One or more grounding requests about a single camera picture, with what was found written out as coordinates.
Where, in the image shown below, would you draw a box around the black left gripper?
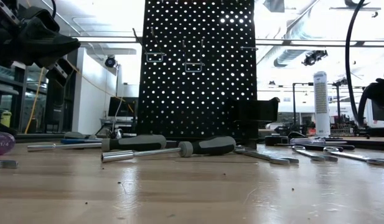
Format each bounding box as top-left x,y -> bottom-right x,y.
0,0 -> 82,88

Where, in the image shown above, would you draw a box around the grey handled screwdriver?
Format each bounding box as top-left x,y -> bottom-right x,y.
63,131 -> 99,140

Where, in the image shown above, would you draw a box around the grey handled nut driver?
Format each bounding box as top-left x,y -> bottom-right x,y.
26,134 -> 167,153
100,135 -> 237,164

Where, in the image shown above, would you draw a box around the silver double prong peg hook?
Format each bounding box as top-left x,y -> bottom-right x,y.
131,27 -> 167,63
181,37 -> 206,73

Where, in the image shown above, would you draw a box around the black tower fan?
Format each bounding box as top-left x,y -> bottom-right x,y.
44,67 -> 70,133

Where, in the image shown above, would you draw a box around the glass shelf cabinet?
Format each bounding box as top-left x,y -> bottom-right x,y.
0,60 -> 48,135

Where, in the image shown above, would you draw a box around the round black lamp on stand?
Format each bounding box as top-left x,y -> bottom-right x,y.
103,55 -> 121,139

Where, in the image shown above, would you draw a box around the yellow-green container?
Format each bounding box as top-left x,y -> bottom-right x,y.
0,110 -> 13,129

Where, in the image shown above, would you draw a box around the black computer monitor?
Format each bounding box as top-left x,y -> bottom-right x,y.
108,96 -> 139,118
370,100 -> 384,123

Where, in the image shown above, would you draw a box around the clear safety glasses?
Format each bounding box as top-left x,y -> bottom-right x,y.
95,127 -> 124,141

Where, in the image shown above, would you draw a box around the black metal pegboard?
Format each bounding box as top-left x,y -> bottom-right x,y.
136,0 -> 260,149

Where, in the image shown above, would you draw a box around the black plastic bin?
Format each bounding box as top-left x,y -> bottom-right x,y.
227,96 -> 281,124

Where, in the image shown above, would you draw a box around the black pipe stand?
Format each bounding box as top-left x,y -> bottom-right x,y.
292,82 -> 314,126
332,77 -> 350,125

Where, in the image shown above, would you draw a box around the black ceiling spotlight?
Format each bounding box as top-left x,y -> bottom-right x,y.
301,49 -> 329,67

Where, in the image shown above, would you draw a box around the white tower fan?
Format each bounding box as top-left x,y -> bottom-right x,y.
312,70 -> 332,138

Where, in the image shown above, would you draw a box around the yellow cable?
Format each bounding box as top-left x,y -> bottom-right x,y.
23,67 -> 135,135

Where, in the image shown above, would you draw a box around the blue handled scissors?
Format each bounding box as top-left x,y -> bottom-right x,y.
60,138 -> 103,145

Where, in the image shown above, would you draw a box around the translucent red handled screwdriver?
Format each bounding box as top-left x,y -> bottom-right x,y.
0,131 -> 17,156

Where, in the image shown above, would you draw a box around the blue handled screwdriver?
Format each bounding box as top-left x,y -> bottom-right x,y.
289,137 -> 349,146

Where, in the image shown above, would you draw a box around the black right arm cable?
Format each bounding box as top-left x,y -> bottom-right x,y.
344,0 -> 367,127

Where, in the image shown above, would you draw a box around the black handled pliers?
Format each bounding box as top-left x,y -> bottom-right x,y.
274,142 -> 356,154

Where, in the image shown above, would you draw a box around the black aluminium table frame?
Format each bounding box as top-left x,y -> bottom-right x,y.
14,133 -> 384,152

